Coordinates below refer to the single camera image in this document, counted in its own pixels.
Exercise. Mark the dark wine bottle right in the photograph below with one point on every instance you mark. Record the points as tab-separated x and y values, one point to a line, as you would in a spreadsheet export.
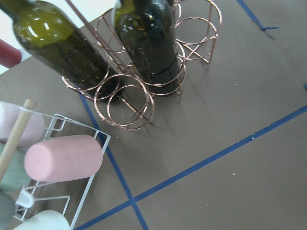
144	27

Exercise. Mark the dark wine bottle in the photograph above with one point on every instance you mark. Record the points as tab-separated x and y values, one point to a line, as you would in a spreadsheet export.
46	32
144	27

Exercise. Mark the white cup rack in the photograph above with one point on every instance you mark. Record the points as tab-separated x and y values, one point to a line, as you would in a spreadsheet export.
61	126

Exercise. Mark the pink cup upper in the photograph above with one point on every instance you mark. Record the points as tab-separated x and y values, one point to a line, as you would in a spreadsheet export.
63	159

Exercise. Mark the pale pink cup left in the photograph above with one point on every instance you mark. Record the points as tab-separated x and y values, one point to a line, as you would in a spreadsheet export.
33	131

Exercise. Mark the dark wine bottle left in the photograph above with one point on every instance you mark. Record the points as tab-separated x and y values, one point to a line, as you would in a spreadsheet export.
46	32

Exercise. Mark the white cup right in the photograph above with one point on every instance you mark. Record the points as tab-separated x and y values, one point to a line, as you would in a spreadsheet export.
45	220

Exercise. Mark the green cup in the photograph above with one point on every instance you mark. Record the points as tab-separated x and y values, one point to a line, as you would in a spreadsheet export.
15	176

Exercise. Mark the pale blue cup bottom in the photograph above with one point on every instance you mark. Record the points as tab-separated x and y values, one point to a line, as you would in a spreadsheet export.
7	210

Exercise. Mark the copper wire bottle rack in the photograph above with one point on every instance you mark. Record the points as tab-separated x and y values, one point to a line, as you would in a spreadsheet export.
131	106

